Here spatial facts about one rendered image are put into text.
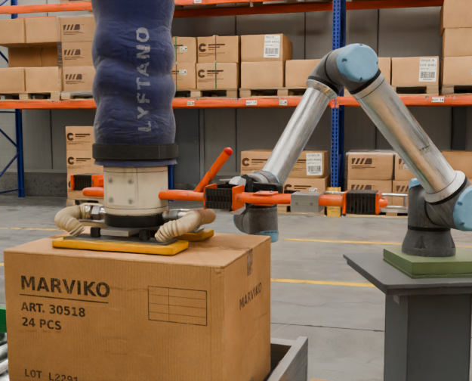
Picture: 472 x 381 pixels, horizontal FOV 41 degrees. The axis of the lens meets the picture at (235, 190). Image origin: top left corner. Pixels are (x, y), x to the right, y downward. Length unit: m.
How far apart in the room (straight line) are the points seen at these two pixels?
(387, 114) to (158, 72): 0.76
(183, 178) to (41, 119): 2.79
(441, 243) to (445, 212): 0.19
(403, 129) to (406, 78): 6.65
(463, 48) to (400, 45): 1.52
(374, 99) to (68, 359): 1.16
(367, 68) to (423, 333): 0.95
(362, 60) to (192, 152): 8.54
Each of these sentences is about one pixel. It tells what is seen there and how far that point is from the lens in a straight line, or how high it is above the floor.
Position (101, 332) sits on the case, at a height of 0.76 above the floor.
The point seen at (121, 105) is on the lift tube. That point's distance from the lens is 1.62.
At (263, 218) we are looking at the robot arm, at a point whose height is 0.99.
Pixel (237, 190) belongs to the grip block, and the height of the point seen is 1.10.
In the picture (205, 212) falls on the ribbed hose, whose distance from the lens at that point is 1.68.
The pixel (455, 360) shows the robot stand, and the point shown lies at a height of 0.43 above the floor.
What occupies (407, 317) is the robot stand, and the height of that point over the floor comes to 0.60.
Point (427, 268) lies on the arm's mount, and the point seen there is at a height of 0.78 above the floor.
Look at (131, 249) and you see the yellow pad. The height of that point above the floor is 0.96.
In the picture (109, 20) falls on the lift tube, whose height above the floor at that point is 1.52.
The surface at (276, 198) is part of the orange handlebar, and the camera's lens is 1.56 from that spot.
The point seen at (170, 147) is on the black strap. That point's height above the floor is 1.21.
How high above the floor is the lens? 1.27
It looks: 6 degrees down
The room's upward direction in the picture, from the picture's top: straight up
